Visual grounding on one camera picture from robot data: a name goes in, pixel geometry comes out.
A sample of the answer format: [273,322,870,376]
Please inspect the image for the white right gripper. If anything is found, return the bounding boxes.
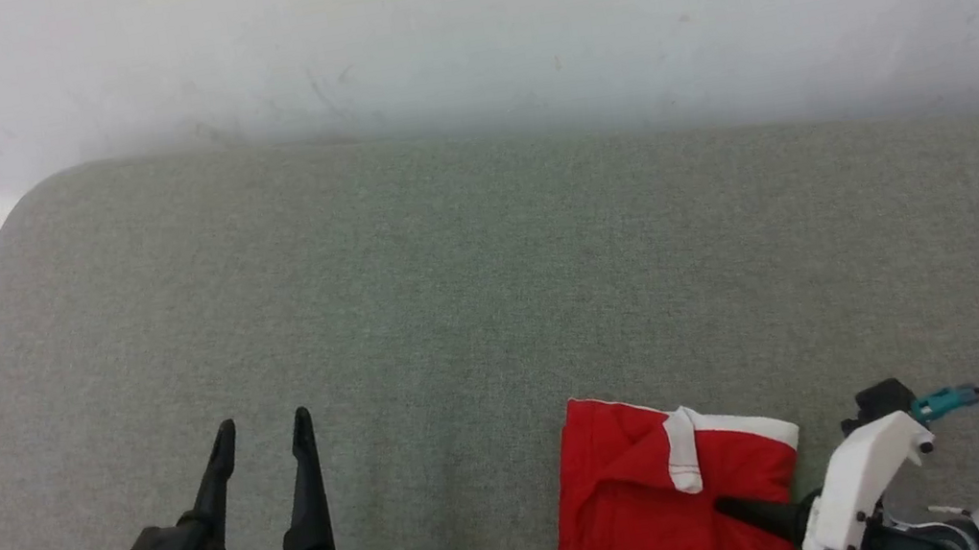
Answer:
[703,405,954,550]

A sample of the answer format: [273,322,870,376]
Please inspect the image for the red basketball jersey garment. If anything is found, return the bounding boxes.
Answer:
[529,366,819,550]

